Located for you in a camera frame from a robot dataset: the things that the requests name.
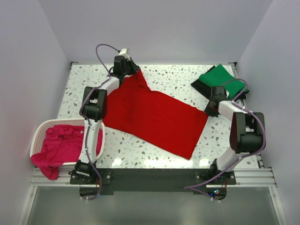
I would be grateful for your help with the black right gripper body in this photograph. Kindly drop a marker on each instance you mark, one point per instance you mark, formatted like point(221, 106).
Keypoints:
point(210, 97)

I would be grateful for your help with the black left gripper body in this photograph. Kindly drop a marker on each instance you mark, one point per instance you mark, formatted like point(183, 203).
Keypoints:
point(126, 71)

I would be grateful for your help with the red t shirt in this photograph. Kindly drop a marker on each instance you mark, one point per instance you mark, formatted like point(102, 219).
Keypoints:
point(155, 117)

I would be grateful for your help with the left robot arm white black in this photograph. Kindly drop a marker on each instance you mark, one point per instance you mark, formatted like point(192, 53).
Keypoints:
point(94, 110)

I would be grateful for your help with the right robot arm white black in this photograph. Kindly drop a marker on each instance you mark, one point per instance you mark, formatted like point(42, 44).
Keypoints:
point(247, 133)

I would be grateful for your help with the folded black t shirt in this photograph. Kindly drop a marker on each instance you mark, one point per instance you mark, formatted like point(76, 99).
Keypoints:
point(202, 88)

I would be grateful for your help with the folded green t shirt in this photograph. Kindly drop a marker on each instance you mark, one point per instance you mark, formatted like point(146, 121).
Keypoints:
point(219, 76)

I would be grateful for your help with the magenta t shirt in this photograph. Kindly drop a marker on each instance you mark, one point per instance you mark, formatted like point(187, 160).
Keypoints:
point(62, 144)

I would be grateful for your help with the white perforated laundry basket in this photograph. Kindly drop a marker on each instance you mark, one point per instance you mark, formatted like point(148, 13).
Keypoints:
point(39, 136)

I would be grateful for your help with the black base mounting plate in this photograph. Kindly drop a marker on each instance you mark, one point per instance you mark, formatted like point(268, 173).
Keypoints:
point(108, 181)

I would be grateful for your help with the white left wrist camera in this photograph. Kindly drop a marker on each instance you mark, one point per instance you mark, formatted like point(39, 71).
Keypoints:
point(124, 52)

